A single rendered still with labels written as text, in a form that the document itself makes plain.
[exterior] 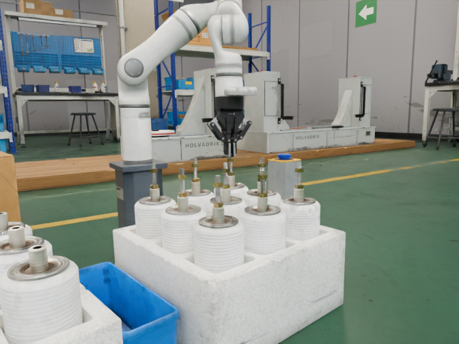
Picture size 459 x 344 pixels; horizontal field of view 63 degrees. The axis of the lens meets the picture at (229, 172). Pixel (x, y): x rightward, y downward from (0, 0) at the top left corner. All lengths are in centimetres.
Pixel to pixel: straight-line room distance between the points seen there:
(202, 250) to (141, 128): 58
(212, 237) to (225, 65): 48
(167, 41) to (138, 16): 616
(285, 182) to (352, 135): 308
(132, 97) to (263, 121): 231
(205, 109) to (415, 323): 252
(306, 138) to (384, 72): 313
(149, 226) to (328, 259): 40
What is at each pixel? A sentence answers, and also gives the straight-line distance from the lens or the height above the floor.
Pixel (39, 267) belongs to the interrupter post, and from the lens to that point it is 57.
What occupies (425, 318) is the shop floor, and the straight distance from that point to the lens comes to 98.
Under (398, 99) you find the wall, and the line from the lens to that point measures 636.
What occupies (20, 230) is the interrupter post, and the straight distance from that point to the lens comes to 67.
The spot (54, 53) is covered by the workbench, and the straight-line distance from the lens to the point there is 670.
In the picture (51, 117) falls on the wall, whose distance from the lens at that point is 902.
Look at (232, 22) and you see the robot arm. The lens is 100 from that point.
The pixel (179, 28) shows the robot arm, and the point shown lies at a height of 70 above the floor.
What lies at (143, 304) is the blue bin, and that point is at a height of 8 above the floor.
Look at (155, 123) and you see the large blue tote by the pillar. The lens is 527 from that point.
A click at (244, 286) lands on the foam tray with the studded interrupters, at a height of 15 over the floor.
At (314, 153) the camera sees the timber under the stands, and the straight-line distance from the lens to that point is 362.
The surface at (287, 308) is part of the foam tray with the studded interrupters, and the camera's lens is 80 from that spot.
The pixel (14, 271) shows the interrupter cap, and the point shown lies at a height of 25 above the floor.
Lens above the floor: 46
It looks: 9 degrees down
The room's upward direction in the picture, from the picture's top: 1 degrees counter-clockwise
